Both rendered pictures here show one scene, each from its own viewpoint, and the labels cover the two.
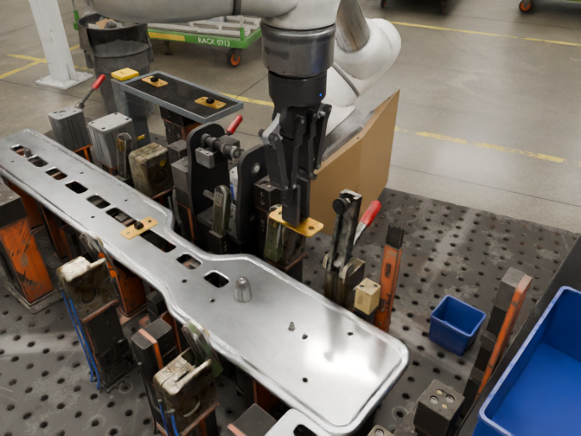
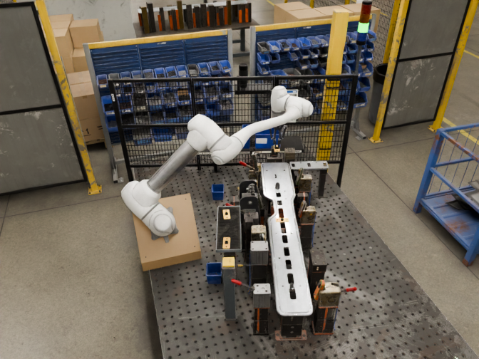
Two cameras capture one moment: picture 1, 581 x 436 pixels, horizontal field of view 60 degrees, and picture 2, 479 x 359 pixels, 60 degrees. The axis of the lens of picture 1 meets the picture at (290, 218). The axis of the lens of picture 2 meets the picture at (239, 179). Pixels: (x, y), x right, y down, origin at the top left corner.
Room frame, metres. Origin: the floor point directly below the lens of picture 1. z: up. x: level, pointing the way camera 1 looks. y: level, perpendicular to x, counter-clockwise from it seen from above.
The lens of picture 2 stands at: (2.42, 1.68, 2.78)
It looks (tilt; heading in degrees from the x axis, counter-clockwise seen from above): 36 degrees down; 229
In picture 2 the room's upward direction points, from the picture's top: 1 degrees counter-clockwise
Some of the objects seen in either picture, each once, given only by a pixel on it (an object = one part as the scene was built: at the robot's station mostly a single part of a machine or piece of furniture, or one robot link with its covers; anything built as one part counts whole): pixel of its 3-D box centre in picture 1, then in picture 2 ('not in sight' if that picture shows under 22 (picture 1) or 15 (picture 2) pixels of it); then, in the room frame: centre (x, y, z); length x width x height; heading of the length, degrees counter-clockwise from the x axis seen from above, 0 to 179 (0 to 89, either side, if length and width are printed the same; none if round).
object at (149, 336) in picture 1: (163, 381); (301, 210); (0.62, 0.26, 0.84); 0.11 x 0.08 x 0.29; 140
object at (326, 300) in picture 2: not in sight; (326, 308); (1.16, 0.92, 0.88); 0.15 x 0.11 x 0.36; 140
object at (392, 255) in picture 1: (380, 325); not in sight; (0.67, -0.18, 0.95); 0.03 x 0.01 x 0.50; 50
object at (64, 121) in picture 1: (79, 162); (261, 310); (1.43, 0.69, 0.88); 0.11 x 0.10 x 0.36; 140
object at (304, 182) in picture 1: (300, 196); not in sight; (0.63, -0.02, 1.29); 0.03 x 0.01 x 0.07; 50
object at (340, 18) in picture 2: not in sight; (326, 132); (-0.15, -0.17, 1.00); 0.18 x 0.18 x 2.00; 50
